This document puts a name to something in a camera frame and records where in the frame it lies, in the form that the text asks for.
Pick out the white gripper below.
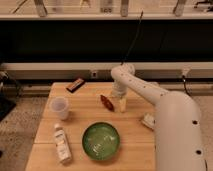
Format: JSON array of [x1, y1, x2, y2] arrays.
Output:
[[112, 81, 127, 113]]

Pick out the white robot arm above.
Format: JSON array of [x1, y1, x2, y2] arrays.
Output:
[[111, 64, 207, 171]]

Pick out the green ceramic bowl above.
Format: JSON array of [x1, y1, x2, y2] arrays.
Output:
[[82, 122, 120, 161]]

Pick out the white rectangular box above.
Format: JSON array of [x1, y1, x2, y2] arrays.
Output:
[[141, 113, 155, 129]]

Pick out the dark brown rectangular block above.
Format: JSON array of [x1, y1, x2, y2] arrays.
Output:
[[66, 78, 85, 93]]

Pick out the clear plastic cup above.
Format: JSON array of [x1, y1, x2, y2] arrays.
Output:
[[49, 97, 69, 120]]

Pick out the white lotion bottle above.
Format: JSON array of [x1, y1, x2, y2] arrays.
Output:
[[54, 123, 72, 164]]

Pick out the black floor cables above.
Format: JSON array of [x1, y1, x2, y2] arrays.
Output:
[[180, 74, 193, 98]]

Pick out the black cable on wall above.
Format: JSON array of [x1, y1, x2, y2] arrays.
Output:
[[120, 10, 145, 66]]

